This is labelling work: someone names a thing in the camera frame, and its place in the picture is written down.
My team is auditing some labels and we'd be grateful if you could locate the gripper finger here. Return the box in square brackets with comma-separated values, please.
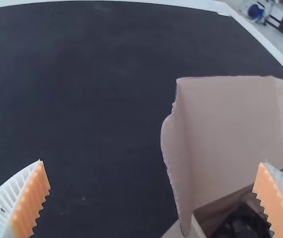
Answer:
[252, 158, 283, 238]
[0, 159, 52, 238]

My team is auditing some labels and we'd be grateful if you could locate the cardboard box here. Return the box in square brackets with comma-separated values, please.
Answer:
[160, 75, 283, 238]

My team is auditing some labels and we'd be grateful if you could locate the black square fan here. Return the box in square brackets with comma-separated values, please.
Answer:
[215, 202, 273, 238]

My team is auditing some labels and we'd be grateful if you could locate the black mat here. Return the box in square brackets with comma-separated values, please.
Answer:
[0, 1, 283, 238]

